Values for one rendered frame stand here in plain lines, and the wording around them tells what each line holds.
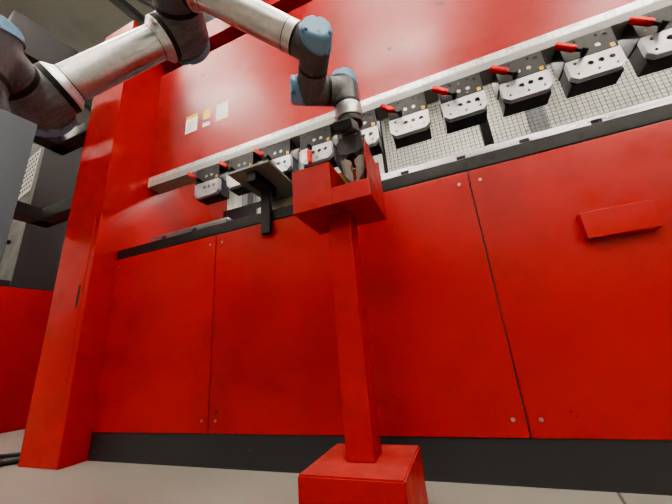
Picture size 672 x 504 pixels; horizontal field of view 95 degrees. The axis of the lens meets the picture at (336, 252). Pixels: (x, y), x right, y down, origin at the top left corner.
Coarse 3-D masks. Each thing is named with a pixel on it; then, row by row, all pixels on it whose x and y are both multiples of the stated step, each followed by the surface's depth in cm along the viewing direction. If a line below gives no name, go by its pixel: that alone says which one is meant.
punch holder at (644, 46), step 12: (660, 12) 96; (624, 36) 103; (636, 36) 98; (648, 36) 96; (660, 36) 94; (624, 48) 104; (636, 48) 99; (648, 48) 95; (660, 48) 94; (636, 60) 100; (648, 60) 96; (660, 60) 96; (636, 72) 101; (648, 72) 100
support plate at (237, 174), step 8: (248, 168) 112; (256, 168) 113; (264, 168) 113; (272, 168) 114; (232, 176) 116; (240, 176) 117; (264, 176) 118; (272, 176) 119; (280, 176) 119; (248, 184) 123; (280, 184) 125; (288, 184) 125; (256, 192) 129; (280, 192) 131; (288, 192) 131; (272, 200) 137
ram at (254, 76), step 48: (336, 0) 153; (384, 0) 141; (432, 0) 131; (480, 0) 122; (528, 0) 114; (576, 0) 108; (624, 0) 102; (240, 48) 172; (336, 48) 145; (384, 48) 134; (432, 48) 125; (480, 48) 117; (528, 48) 110; (192, 96) 177; (240, 96) 161; (288, 96) 148; (432, 96) 124; (192, 144) 166; (240, 144) 152
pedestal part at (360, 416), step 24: (336, 216) 77; (336, 240) 75; (336, 264) 74; (360, 264) 76; (336, 288) 72; (360, 288) 73; (336, 312) 70; (360, 312) 69; (360, 336) 67; (360, 360) 66; (360, 384) 64; (360, 408) 63; (360, 432) 62; (360, 456) 61
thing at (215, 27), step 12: (264, 0) 172; (276, 0) 168; (288, 0) 167; (300, 0) 168; (216, 24) 184; (228, 24) 179; (216, 36) 183; (228, 36) 183; (240, 36) 184; (216, 48) 190
